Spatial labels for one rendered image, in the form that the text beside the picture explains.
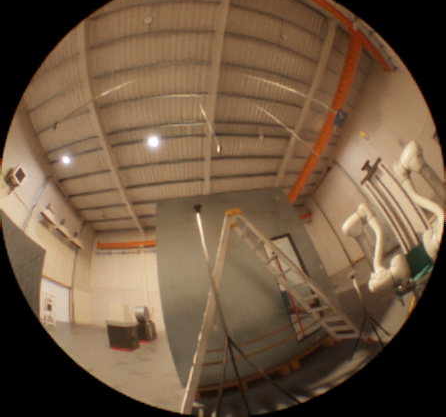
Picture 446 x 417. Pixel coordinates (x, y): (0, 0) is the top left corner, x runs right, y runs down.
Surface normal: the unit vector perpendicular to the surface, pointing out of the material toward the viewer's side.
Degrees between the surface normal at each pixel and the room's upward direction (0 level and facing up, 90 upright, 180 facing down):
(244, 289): 90
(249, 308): 90
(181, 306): 90
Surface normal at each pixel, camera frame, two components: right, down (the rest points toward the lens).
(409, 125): -0.97, 0.11
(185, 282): 0.11, -0.67
